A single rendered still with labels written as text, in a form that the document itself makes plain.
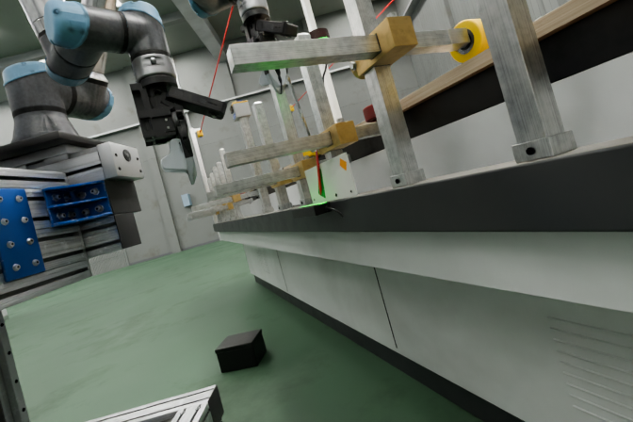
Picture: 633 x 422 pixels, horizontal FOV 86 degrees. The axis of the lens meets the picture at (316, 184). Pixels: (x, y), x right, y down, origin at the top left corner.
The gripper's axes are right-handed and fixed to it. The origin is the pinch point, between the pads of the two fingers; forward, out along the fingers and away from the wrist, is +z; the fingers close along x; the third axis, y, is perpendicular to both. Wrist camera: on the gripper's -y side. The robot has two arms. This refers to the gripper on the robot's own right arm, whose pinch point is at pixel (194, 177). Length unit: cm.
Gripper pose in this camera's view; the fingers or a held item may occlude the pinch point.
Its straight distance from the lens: 71.9
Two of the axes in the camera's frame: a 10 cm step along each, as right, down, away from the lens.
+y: -8.8, 2.4, -4.0
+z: 2.7, 9.6, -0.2
